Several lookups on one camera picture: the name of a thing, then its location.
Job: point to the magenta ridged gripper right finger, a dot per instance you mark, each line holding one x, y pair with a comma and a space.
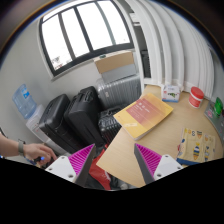
154, 166

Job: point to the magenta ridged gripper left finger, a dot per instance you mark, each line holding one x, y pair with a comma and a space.
74, 168

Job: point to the person's forearm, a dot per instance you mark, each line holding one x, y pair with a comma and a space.
8, 148

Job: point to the person's bare hand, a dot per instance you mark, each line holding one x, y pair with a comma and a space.
34, 151

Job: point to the red plastic bag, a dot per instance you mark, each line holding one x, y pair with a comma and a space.
99, 174

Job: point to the yellow and red book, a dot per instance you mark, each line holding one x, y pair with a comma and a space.
140, 117

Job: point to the black hard case left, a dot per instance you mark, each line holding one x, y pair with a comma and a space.
53, 124

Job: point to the black hard case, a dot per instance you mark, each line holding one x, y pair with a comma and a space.
82, 116
53, 124

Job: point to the black hard case middle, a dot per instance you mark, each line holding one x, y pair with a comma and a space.
82, 116

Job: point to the small black ribbed suitcase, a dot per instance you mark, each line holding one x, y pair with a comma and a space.
108, 125

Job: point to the grey wristwatch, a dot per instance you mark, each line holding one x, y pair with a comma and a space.
21, 148

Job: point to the white and blue tissue box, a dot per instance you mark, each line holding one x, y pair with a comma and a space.
170, 93

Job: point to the grey tray on table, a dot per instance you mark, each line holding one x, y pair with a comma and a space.
217, 121

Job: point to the silver ribbed suitcase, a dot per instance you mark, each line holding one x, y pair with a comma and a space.
122, 91

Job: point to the blue water bottle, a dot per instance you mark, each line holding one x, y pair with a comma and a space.
24, 102

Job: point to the green bottle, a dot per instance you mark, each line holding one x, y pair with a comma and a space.
218, 107

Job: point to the cardboard box on suitcase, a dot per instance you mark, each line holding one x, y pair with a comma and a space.
116, 65

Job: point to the white curtain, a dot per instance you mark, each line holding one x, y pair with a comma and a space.
178, 53

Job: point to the black framed window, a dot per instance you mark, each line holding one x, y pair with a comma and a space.
80, 31

